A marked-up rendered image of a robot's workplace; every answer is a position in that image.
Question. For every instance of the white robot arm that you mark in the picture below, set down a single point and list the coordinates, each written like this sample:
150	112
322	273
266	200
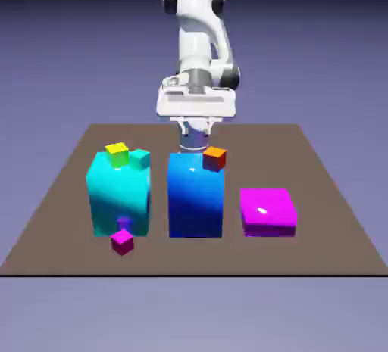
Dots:
194	25

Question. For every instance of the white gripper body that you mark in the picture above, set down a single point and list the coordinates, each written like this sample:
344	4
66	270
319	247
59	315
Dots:
195	106

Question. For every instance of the large blue box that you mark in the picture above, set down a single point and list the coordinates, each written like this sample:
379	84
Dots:
195	197

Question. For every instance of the large magenta box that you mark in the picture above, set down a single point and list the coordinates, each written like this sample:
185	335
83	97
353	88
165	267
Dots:
268	209

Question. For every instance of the small cyan cube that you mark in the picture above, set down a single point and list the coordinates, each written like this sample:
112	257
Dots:
140	158

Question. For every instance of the small orange cube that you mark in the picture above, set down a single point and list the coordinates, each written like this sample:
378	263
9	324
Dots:
214	158

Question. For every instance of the large cyan box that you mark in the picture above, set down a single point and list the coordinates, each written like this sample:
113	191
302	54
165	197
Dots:
118	194

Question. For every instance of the small yellow cube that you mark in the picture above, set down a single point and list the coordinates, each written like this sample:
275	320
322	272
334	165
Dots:
117	154

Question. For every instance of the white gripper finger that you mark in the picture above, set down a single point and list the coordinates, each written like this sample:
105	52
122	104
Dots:
184	127
209	128

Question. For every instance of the small magenta cube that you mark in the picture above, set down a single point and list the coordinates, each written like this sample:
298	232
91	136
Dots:
122	242

